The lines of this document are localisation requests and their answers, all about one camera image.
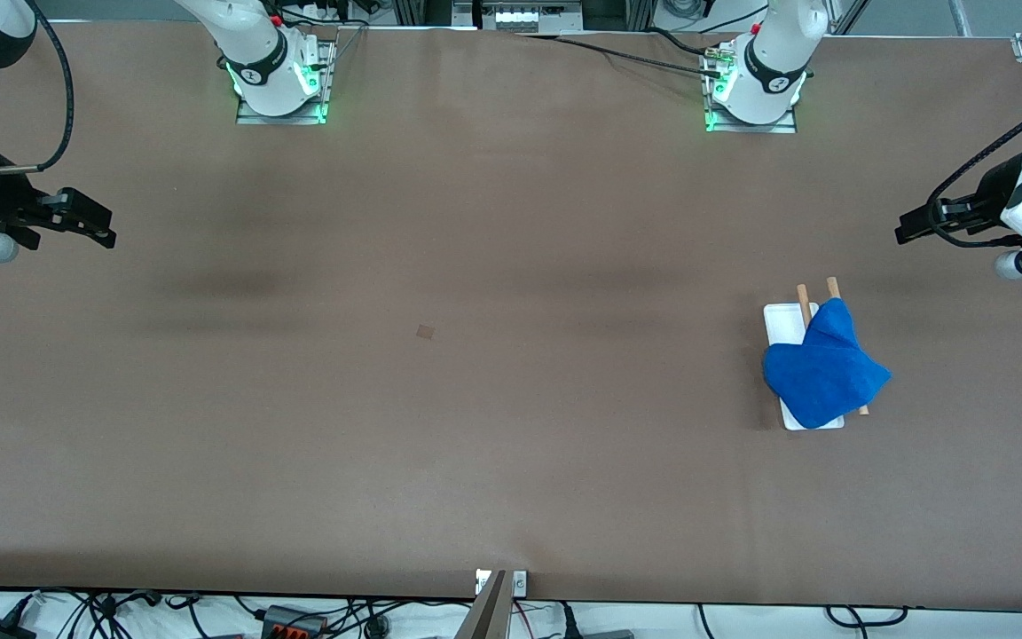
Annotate aluminium right arm base plate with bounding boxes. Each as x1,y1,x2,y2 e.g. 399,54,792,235
236,35,336,126

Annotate black looped floor cable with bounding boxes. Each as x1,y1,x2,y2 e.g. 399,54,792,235
826,606,908,628

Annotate aluminium left arm base plate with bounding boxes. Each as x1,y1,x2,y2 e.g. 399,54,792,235
702,49,800,135

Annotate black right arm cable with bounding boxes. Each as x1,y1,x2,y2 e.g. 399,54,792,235
0,0,76,174

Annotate blue towel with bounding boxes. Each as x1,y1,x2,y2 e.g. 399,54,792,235
761,297,892,429

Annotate white power strip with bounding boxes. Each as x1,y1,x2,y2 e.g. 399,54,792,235
453,0,585,35

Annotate grey camera mount pole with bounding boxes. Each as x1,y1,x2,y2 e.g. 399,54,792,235
456,571,512,639

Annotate black cable on table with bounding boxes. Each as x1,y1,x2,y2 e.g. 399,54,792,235
515,32,725,79

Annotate black orange connector block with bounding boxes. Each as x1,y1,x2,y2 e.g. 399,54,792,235
261,605,327,639

